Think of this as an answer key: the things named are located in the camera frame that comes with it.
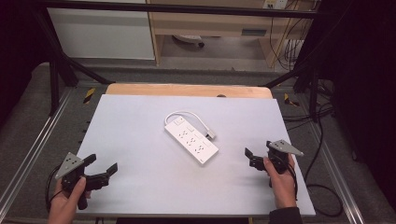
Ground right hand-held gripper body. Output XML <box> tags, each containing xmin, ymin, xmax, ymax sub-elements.
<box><xmin>248</xmin><ymin>139</ymin><xmax>304</xmax><ymax>175</ymax></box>

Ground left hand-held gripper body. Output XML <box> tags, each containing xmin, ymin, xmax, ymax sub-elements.
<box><xmin>55</xmin><ymin>152</ymin><xmax>110</xmax><ymax>211</ymax></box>

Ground person's right hand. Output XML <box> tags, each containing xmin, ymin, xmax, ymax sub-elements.
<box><xmin>262</xmin><ymin>154</ymin><xmax>298</xmax><ymax>210</ymax></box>

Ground person's left hand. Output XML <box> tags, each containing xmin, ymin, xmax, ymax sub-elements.
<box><xmin>48</xmin><ymin>176</ymin><xmax>92</xmax><ymax>224</ymax></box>

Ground white power strip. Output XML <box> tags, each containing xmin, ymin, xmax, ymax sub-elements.
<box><xmin>163</xmin><ymin>116</ymin><xmax>219</xmax><ymax>165</ymax></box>

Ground black curtain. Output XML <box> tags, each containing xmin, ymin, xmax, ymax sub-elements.
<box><xmin>0</xmin><ymin>0</ymin><xmax>50</xmax><ymax>125</ymax></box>
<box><xmin>306</xmin><ymin>0</ymin><xmax>396</xmax><ymax>213</ymax></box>

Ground white cabinet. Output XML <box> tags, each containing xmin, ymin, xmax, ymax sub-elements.
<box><xmin>47</xmin><ymin>0</ymin><xmax>156</xmax><ymax>61</ymax></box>

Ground chair base with caster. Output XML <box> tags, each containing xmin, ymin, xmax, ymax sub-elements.
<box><xmin>172</xmin><ymin>34</ymin><xmax>205</xmax><ymax>49</ymax></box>

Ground light wooden desk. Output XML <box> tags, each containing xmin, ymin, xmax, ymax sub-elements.
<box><xmin>146</xmin><ymin>0</ymin><xmax>319</xmax><ymax>68</ymax></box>

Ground right hand-held gripper cable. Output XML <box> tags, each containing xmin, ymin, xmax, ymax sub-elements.
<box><xmin>279</xmin><ymin>154</ymin><xmax>300</xmax><ymax>201</ymax></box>

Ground hand-held gripper cable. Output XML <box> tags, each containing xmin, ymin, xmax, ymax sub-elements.
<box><xmin>45</xmin><ymin>165</ymin><xmax>64</xmax><ymax>213</ymax></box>
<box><xmin>279</xmin><ymin>154</ymin><xmax>300</xmax><ymax>201</ymax></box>

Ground left hand-held gripper cable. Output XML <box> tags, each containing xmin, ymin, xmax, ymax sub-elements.
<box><xmin>45</xmin><ymin>165</ymin><xmax>64</xmax><ymax>213</ymax></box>

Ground aluminium rail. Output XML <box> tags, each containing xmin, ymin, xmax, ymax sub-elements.
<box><xmin>0</xmin><ymin>87</ymin><xmax>75</xmax><ymax>204</ymax></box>
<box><xmin>307</xmin><ymin>123</ymin><xmax>366</xmax><ymax>224</ymax></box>

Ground black floor cable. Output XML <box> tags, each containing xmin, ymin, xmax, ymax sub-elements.
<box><xmin>304</xmin><ymin>102</ymin><xmax>344</xmax><ymax>218</ymax></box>

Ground white power strip cable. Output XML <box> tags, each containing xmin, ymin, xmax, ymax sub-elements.
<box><xmin>163</xmin><ymin>110</ymin><xmax>209</xmax><ymax>136</ymax></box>

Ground hanging black cables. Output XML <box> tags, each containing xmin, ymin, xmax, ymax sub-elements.
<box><xmin>268</xmin><ymin>0</ymin><xmax>314</xmax><ymax>72</ymax></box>

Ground white wall socket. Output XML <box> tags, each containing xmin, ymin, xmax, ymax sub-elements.
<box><xmin>262</xmin><ymin>0</ymin><xmax>289</xmax><ymax>10</ymax></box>

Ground black metal frame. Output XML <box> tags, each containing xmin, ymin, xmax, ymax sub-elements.
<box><xmin>31</xmin><ymin>0</ymin><xmax>321</xmax><ymax>123</ymax></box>

